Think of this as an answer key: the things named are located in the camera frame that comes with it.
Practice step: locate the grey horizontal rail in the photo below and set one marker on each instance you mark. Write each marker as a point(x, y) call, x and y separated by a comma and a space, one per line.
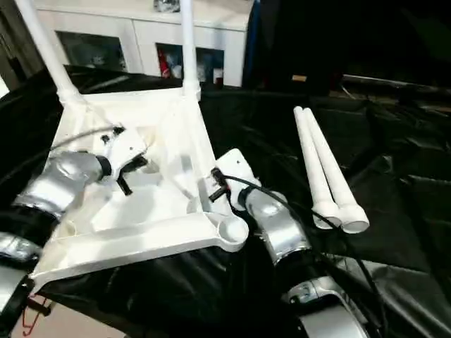
point(398, 81)

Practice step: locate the white plastic table top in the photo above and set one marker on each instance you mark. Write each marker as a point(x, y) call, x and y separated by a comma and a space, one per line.
point(141, 204)

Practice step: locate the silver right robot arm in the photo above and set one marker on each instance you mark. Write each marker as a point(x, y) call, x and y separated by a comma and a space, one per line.
point(282, 232)

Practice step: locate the white plastic table leg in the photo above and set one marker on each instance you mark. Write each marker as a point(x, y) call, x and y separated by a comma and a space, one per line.
point(313, 162)
point(49, 53)
point(338, 176)
point(189, 49)

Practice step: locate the small white jar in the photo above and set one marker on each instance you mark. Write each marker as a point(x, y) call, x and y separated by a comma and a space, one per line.
point(218, 75)

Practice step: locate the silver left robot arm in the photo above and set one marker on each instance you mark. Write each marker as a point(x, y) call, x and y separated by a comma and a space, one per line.
point(53, 190)

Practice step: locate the black work mat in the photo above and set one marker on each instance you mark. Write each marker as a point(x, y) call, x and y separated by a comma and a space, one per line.
point(394, 232)

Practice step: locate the small brass label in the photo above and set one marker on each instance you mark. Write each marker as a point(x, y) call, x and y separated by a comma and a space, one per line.
point(299, 77)

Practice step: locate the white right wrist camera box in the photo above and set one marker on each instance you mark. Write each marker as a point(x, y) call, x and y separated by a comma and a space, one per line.
point(236, 172)

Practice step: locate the red bottle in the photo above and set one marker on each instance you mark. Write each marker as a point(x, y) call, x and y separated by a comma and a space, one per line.
point(164, 67)

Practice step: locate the white cabinet with glass doors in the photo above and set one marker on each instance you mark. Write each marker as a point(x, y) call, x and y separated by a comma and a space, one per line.
point(120, 32)

